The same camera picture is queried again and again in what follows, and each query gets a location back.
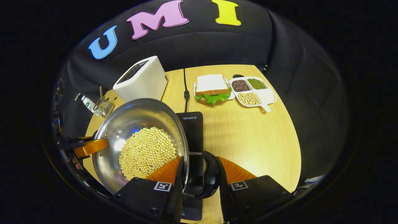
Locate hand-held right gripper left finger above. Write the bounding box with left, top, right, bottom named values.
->
left=113, top=156, right=184, bottom=223

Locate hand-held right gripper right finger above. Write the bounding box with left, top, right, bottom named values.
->
left=218, top=156, right=294, bottom=222

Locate steel pot with black handle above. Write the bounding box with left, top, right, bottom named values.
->
left=92, top=98, right=221, bottom=199

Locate black induction cooktop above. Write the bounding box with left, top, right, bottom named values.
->
left=175, top=111, right=204, bottom=221

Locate white green-label drink bottle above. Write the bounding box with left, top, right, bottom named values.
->
left=81, top=96, right=103, bottom=117

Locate large soybean pile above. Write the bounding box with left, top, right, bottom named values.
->
left=119, top=127, right=179, bottom=181

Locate white toaster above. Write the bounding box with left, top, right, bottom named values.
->
left=113, top=56, right=168, bottom=103

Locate small soybean portion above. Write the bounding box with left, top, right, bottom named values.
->
left=238, top=92, right=261, bottom=106

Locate white divided tray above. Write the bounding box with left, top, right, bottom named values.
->
left=229, top=76, right=277, bottom=112

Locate sandwich with lettuce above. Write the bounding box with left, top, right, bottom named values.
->
left=195, top=74, right=232, bottom=105

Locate dark red bean portion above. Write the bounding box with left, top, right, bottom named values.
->
left=232, top=80, right=251, bottom=92

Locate green mung bean portion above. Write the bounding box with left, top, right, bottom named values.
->
left=247, top=78, right=267, bottom=90

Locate wire mesh basket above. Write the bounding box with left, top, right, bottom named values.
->
left=93, top=96, right=114, bottom=118

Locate black power cable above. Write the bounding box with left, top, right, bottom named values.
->
left=183, top=68, right=190, bottom=113

